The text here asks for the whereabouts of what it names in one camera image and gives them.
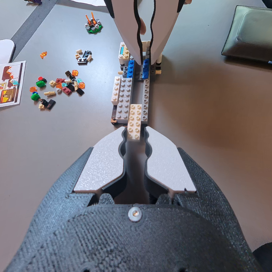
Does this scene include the lego campfire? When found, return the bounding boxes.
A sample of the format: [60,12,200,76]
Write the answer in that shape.
[84,12,104,34]

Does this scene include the black leather pad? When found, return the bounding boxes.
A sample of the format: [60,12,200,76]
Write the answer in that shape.
[221,5,272,63]

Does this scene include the white printed paper bag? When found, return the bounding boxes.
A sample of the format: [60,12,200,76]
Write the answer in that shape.
[70,0,107,7]

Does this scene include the white book stand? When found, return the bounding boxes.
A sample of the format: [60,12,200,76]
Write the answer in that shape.
[0,39,16,64]

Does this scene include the pile of small lego pieces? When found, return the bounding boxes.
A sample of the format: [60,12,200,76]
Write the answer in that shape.
[29,70,86,110]

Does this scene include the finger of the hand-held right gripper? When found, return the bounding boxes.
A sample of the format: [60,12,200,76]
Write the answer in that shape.
[110,0,143,65]
[149,0,180,65]

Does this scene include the black and tan lego cluster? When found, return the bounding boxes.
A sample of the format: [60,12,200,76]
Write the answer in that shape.
[75,49,93,65]

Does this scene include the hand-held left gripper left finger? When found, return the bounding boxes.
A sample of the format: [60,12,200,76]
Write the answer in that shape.
[73,126,127,198]

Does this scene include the grey lego model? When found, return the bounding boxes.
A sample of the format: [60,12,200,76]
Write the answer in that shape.
[111,40,163,141]

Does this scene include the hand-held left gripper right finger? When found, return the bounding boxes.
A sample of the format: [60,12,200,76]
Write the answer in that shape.
[144,126,197,198]

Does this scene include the sticker sheet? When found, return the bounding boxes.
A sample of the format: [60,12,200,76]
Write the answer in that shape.
[0,60,26,108]

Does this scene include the person's right hand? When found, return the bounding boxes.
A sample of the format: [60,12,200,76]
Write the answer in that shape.
[139,17,147,36]

